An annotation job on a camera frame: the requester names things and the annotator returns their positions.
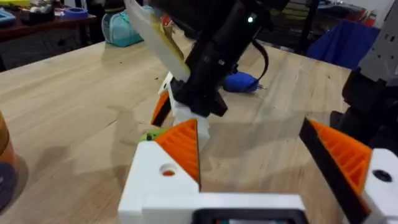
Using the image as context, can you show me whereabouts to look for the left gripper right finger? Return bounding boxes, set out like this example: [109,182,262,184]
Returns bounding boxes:
[298,118,398,224]

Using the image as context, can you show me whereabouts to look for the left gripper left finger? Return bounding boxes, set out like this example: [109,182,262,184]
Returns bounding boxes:
[118,118,201,224]

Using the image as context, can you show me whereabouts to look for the orange brown bucket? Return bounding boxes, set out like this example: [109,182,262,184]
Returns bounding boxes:
[0,110,20,212]

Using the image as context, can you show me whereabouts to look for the green disc with holes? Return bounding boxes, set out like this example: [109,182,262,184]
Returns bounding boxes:
[139,126,170,142]

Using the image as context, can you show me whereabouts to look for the pale upright wrist plate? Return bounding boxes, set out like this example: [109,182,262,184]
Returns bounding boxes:
[123,0,191,83]

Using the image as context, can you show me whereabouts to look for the teal bag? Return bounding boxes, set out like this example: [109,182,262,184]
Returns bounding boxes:
[101,5,154,48]

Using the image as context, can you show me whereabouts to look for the blue cloth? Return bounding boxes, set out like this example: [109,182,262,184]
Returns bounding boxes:
[306,19,381,70]

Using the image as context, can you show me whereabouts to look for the blue tape roll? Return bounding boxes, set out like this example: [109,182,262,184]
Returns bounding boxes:
[63,7,89,19]

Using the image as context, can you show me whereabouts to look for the black upright pole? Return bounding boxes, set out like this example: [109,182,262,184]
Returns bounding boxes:
[296,0,321,55]

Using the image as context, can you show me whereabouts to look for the dark wooden side table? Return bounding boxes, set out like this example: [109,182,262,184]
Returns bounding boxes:
[0,7,98,43]

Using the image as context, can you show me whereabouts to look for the black box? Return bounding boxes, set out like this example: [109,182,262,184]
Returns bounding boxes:
[19,2,55,26]

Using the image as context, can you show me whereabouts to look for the light blue tray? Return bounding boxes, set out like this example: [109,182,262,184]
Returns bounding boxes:
[0,8,17,25]

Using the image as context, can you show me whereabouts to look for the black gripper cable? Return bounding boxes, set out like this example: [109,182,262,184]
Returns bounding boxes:
[251,39,270,82]

